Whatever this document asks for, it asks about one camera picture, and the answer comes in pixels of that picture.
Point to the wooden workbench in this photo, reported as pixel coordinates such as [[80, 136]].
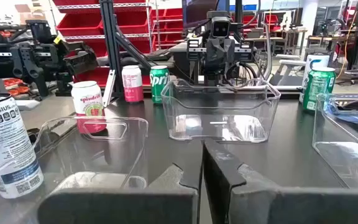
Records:
[[291, 31], [325, 39]]

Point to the silver metal bracket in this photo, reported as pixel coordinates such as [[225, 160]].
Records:
[[109, 88]]

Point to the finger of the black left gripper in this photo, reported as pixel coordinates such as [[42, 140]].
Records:
[[212, 56], [227, 56]]

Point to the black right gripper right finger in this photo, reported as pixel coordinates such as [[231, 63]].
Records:
[[291, 207]]

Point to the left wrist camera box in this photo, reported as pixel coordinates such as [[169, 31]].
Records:
[[221, 28]]

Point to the clear plastic storage bin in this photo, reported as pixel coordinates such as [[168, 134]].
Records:
[[110, 149], [197, 124], [343, 165]]

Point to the black aluminium frame strut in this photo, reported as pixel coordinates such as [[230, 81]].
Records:
[[110, 46]]

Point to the pink white Spindrift can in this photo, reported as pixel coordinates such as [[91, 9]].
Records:
[[132, 84], [87, 102]]

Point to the black background robot arm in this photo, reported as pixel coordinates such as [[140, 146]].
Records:
[[26, 62]]

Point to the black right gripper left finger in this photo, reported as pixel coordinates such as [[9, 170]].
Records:
[[120, 207]]

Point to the white Celsius energy can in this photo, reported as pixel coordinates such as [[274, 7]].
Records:
[[5, 140], [317, 60]]

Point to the green Sprite soda can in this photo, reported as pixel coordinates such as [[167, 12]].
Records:
[[159, 85], [319, 90]]

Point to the orange plastic parts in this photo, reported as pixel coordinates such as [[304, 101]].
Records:
[[14, 87]]

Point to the dark computer monitor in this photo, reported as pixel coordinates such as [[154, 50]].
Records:
[[197, 12]]

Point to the red storage bin rack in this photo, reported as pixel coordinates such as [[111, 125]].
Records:
[[82, 37]]

